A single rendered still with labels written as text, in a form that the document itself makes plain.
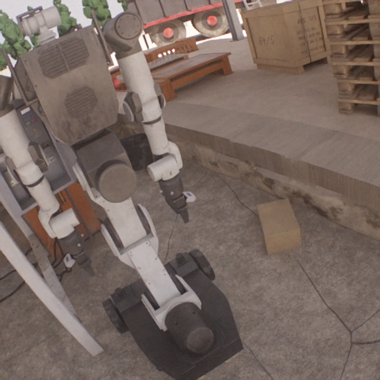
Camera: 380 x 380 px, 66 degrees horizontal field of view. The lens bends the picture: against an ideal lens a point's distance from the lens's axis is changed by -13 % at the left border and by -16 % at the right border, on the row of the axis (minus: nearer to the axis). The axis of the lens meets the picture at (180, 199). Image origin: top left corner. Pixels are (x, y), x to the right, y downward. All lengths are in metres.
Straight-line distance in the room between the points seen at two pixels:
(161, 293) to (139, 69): 0.87
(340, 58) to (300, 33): 1.48
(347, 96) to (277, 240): 1.24
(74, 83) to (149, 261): 0.81
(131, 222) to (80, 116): 0.53
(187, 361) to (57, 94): 1.05
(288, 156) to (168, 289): 1.14
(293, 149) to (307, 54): 1.99
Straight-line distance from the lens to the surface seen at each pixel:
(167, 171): 1.22
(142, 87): 1.05
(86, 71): 0.86
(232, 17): 7.81
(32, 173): 1.05
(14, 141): 1.01
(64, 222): 1.17
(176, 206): 1.32
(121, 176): 0.91
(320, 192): 1.97
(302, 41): 3.88
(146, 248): 1.37
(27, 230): 2.60
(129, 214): 1.25
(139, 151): 3.18
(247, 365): 1.49
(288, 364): 1.47
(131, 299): 1.64
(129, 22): 1.00
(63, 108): 0.88
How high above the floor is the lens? 1.31
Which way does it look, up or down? 31 degrees down
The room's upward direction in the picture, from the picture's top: 20 degrees counter-clockwise
